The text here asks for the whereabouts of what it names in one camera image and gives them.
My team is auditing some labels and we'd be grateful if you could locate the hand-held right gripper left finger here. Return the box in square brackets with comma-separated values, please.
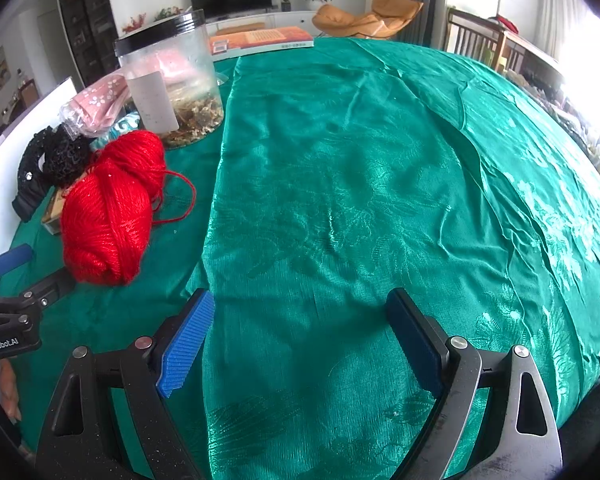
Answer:
[35, 289, 217, 480]

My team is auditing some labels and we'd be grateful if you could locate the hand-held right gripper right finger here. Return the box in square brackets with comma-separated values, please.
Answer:
[385, 288, 563, 480]

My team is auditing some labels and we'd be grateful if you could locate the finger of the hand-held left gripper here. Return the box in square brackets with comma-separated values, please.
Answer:
[17, 267, 77, 311]
[0, 243, 34, 296]

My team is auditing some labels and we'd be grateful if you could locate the red yarn ball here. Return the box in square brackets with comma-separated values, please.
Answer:
[60, 130, 197, 287]

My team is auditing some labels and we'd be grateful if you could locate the black curly scrunchie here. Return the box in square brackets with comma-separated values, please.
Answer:
[40, 126, 96, 188]

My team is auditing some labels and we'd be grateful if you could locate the person's left hand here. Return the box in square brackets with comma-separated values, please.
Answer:
[0, 360, 23, 423]

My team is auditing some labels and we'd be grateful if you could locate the small wooden box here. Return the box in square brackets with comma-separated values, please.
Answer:
[41, 187, 73, 236]

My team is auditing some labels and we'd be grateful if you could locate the black lace fabric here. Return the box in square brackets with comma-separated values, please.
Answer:
[11, 127, 56, 223]

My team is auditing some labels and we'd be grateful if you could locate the white board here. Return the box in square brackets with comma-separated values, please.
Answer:
[0, 76, 78, 181]

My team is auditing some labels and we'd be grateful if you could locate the green patterned tablecloth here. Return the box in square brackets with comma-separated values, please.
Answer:
[7, 35, 600, 480]

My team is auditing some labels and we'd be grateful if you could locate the teal patterned fabric pouch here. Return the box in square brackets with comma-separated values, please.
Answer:
[90, 112, 143, 153]

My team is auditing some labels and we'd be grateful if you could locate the pink face mask pack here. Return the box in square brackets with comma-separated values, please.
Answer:
[60, 72, 131, 138]

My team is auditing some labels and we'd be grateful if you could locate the dark display cabinet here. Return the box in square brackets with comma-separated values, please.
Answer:
[55, 0, 118, 88]

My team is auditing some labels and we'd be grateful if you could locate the red flower arrangement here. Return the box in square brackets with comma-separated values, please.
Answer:
[122, 12, 148, 36]

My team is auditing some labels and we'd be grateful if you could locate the clear plastic jar black lid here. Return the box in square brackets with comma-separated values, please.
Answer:
[113, 9, 226, 148]

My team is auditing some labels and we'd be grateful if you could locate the wooden chair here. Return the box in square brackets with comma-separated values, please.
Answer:
[445, 7, 511, 68]

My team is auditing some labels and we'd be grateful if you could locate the orange box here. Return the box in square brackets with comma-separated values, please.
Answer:
[208, 26, 314, 61]

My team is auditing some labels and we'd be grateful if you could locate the orange lounge chair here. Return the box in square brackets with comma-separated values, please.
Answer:
[312, 0, 425, 41]

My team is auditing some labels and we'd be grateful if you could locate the white television cabinet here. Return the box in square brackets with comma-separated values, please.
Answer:
[205, 10, 326, 36]

